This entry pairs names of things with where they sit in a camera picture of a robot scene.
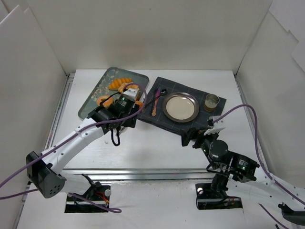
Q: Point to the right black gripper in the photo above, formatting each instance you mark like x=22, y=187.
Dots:
x=193, y=136

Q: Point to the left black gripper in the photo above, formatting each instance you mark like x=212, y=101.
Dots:
x=133, y=113

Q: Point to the small round orange bun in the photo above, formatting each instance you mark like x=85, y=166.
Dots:
x=140, y=104

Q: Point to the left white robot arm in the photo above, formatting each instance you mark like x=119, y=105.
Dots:
x=45, y=170

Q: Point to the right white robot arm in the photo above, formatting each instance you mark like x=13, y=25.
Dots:
x=236, y=175

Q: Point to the tall sesame bundt bread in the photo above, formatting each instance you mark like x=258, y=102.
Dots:
x=126, y=86

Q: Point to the ridged orange croissant bread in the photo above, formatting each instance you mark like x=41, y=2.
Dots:
x=118, y=82

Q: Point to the dark checked cloth mat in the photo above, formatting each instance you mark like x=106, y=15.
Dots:
x=163, y=122

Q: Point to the floral blue serving tray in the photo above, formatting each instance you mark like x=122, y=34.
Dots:
x=102, y=87

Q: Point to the cream plate dark rim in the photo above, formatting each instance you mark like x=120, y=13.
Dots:
x=180, y=107

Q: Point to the glass cup with drink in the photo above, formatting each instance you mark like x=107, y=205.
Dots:
x=211, y=102

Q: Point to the glazed ring donut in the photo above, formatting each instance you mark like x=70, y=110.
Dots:
x=105, y=101

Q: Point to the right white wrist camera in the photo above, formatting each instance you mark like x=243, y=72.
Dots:
x=214, y=125

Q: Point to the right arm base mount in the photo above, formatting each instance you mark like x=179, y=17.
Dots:
x=206, y=199

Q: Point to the aluminium frame rail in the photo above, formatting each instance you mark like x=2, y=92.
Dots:
x=148, y=152

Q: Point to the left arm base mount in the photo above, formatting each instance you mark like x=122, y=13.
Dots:
x=96, y=193

